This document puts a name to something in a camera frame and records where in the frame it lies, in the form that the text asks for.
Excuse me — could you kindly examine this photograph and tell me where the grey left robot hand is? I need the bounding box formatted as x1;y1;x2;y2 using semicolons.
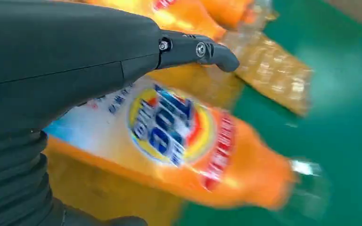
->
0;0;241;226

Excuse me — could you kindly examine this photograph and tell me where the orange drink bottle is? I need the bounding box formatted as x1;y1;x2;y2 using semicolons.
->
84;0;279;41
43;74;331;219

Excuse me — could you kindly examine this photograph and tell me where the yellow plastic sheet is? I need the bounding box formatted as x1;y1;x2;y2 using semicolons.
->
43;29;313;226

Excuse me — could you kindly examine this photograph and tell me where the green table mat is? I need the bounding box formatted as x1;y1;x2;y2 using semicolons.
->
174;0;362;226

